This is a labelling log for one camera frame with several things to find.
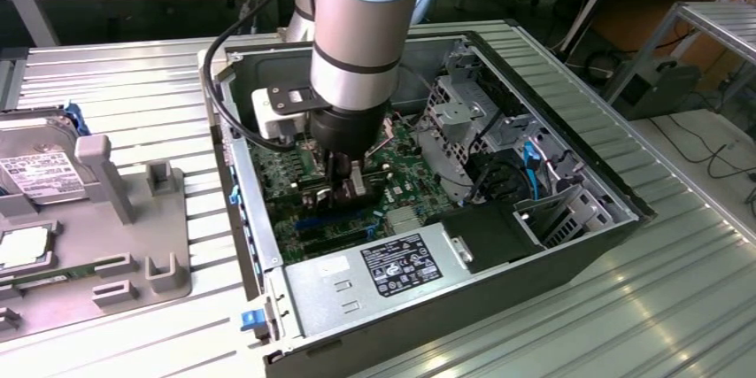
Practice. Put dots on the blue plastic disk bracket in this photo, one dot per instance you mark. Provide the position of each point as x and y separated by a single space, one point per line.
75 119

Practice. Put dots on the aluminium slat table frame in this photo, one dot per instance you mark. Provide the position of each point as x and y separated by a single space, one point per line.
727 19

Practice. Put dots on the silver power supply with label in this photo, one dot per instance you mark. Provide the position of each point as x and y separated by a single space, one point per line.
331 289

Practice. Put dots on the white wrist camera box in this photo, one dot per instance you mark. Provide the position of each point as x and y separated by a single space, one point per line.
278 123

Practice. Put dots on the blue expansion slot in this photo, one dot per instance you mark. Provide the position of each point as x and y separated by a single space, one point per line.
307 224

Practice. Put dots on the green graphics card black fan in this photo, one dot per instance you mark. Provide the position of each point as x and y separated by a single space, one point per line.
316 198

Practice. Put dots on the black box device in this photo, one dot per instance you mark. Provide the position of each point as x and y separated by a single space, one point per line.
667 86

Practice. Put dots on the green loose RAM stick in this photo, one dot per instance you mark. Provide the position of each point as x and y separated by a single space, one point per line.
59 274

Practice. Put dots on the silver CPU chip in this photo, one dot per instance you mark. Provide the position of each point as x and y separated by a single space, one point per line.
20 247

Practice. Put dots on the grey plastic parts rack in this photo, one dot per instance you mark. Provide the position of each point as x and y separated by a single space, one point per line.
88 236

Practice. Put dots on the black open PC case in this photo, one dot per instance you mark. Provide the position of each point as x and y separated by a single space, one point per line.
531 289

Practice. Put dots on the blue case latch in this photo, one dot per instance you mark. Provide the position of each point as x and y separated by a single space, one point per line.
251 319

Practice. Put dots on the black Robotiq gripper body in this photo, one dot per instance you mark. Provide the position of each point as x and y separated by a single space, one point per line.
348 134

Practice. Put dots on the silver chipset heatsink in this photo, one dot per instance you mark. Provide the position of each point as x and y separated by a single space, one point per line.
404 218

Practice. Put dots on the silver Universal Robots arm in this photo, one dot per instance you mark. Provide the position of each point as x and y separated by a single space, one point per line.
360 33

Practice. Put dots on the green motherboard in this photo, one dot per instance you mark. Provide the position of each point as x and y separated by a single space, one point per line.
278 174

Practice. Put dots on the black expansion slot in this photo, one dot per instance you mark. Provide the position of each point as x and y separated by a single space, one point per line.
336 244
334 233

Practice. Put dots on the silver hard disk with label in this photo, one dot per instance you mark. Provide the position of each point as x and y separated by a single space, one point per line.
42 170

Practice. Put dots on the dark grey metal frame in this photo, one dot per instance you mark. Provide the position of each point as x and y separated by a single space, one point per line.
15 77

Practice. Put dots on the silver metal disk bay cage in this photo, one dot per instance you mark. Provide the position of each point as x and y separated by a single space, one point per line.
455 112

